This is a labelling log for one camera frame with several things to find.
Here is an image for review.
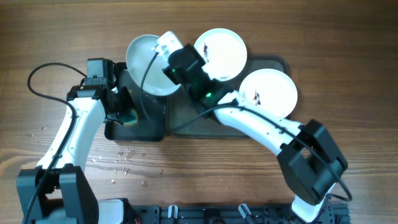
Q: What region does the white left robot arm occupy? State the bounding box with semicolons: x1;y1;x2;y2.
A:
17;58;138;223

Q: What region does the green yellow sponge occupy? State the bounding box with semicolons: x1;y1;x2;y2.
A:
119;89;138;126

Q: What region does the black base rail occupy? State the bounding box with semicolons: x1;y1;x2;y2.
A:
124;203;351;224

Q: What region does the dark grey serving tray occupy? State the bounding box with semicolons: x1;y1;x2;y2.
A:
164;54;290;139

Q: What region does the white plate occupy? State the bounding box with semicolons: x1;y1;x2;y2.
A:
239;68;298;118
194;28;248;82
126;34;180;96

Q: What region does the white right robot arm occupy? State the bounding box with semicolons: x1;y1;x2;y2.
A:
158;44;348;223

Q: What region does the black water tray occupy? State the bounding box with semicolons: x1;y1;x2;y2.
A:
104;62;167;141

